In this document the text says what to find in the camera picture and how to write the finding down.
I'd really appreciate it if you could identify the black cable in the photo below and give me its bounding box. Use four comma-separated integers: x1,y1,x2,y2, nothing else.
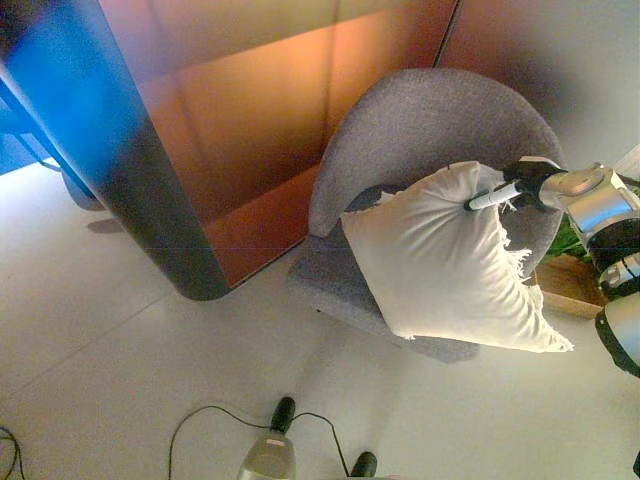
0,426,26,480
168,404,351,480

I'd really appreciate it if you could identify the wooden planter box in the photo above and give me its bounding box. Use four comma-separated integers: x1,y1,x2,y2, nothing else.
524,254,611,320

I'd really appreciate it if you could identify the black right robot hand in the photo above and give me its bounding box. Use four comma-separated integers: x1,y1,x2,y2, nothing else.
463,155,569,215

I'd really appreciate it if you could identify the black right robot foot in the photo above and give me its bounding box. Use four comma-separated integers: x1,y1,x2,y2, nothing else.
349,451,379,479

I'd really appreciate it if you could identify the green leafy potted plant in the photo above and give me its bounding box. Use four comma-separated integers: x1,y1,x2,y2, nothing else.
542,212,596,265

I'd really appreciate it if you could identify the black robot foot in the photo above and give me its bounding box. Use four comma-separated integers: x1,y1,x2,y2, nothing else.
269,396,297,435
349,451,379,479

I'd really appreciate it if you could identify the white frilled square pillow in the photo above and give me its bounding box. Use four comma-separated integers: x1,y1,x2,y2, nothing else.
339,160,575,354

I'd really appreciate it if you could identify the black left robot foot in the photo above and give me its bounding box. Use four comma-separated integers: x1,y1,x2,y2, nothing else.
269,396,297,435

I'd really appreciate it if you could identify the grey fabric tub armchair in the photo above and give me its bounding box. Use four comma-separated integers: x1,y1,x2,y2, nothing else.
286,67,568,365

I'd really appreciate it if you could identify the copper mirrored wardrobe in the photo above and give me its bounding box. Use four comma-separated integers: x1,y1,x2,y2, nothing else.
0,0,640,302

